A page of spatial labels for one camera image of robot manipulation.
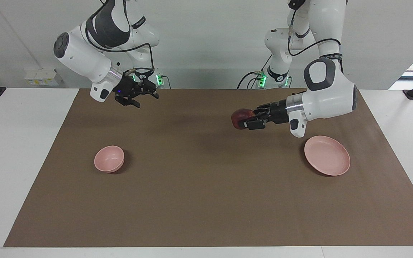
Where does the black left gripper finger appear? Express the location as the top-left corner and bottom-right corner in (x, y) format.
(238, 118), (266, 131)
(252, 103), (271, 117)

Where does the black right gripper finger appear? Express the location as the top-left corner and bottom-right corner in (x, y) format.
(139, 81), (160, 100)
(115, 95), (141, 109)

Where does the dark red apple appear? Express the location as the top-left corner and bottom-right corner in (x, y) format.
(231, 108), (256, 130)

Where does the pink bowl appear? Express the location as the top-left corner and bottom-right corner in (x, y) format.
(94, 145), (125, 173)

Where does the pink plate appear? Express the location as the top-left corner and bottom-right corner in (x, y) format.
(304, 135), (351, 177)

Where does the white power strip box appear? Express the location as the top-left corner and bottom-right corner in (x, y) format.
(24, 68), (64, 87)

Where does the brown table mat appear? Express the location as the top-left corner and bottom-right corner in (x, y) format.
(4, 88), (413, 248)

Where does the black base cable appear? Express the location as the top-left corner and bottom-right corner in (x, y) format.
(237, 70), (265, 90)

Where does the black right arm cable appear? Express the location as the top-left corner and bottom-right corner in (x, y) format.
(85, 0), (155, 73)

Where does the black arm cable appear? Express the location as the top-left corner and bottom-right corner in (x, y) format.
(287, 7), (343, 58)
(85, 0), (155, 73)

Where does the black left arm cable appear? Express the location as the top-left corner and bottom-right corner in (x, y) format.
(287, 7), (343, 58)

